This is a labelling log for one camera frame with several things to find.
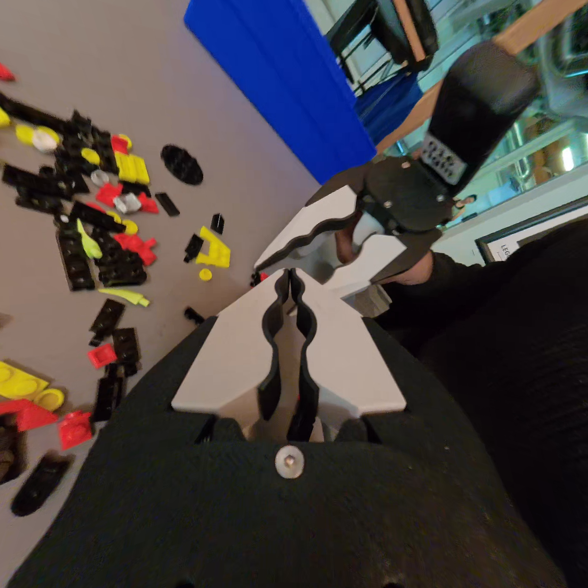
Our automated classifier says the black chair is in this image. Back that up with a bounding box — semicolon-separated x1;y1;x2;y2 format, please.
325;0;439;95

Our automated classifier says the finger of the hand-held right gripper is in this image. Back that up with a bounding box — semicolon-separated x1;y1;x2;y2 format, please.
322;229;443;300
254;165;369;273

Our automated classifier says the pile of loose lego pieces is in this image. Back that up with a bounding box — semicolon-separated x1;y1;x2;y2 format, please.
0;60;159;517

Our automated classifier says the person's right hand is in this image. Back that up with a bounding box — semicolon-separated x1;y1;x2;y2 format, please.
388;250;436;286

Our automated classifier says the yellow wedge lego plate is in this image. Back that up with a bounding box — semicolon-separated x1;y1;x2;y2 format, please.
195;225;231;269

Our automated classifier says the person's right forearm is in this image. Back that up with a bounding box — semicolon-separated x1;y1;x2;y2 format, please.
383;220;588;350

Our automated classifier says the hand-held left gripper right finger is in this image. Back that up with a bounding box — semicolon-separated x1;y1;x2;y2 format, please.
287;268;408;443

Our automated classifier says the person's black knit sweater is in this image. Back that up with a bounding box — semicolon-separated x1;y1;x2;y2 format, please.
413;276;588;588

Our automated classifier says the black round lego plate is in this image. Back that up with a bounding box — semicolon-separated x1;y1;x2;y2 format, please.
160;144;204;186

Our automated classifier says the black framed poster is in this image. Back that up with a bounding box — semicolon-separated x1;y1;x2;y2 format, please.
475;198;588;263

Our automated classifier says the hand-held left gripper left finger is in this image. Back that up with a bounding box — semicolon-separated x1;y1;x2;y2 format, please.
171;269;291;439

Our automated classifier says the wooden beam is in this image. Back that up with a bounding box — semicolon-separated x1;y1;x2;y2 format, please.
374;0;588;154

